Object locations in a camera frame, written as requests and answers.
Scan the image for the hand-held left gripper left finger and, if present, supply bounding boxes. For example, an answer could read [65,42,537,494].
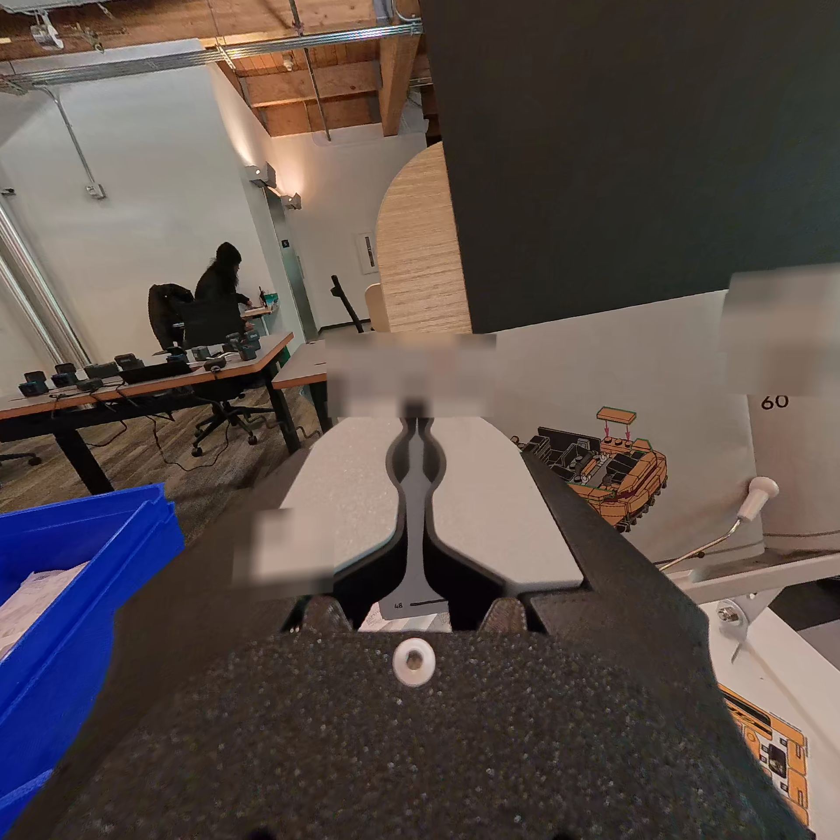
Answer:
[282,416,408,627]

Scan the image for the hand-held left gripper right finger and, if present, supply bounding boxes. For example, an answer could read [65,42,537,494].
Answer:
[425,416,585,627]

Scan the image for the lego instruction booklet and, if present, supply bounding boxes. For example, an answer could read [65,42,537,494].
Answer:
[377,289,840,632]

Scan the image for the black office chair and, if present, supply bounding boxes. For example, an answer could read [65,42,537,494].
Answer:
[190,302,280,458]

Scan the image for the long grey desk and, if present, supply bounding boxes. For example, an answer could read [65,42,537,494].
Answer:
[0,331,296,496]

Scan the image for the black floor stand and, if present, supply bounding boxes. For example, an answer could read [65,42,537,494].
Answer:
[330,274,366,336]

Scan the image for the curved wooden partition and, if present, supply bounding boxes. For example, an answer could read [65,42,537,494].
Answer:
[374,141,473,336]

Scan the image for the white book stand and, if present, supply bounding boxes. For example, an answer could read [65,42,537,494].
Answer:
[658,478,840,840]

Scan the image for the row of black devices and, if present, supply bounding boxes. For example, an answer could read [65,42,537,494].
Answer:
[18,331,263,398]

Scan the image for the blue plastic bin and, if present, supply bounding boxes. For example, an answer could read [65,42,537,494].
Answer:
[0,482,186,840]

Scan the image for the white paper bag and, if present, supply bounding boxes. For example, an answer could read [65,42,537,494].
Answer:
[0,561,89,660]

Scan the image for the orange sticker sheet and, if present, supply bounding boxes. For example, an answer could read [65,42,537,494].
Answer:
[718,682,811,824]

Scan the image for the metal conduit pipe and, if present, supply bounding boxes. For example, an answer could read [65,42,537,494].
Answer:
[49,85,107,200]

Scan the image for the white ceiling device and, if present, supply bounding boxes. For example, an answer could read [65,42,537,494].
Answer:
[29,12,67,52]

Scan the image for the dark board with wooden frame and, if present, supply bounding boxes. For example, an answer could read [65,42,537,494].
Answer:
[419,0,840,336]

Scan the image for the silver duct pipes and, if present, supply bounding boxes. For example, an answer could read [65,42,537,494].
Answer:
[0,197,89,368]

